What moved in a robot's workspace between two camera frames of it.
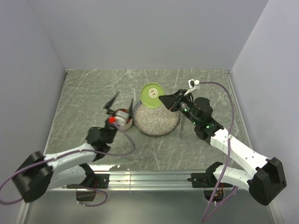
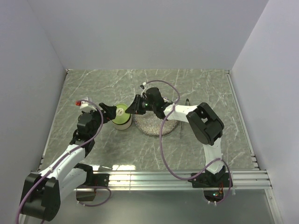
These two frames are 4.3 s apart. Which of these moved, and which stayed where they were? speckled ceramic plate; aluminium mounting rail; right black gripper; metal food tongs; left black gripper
Moved: right black gripper; left black gripper
Stayed: aluminium mounting rail; speckled ceramic plate; metal food tongs
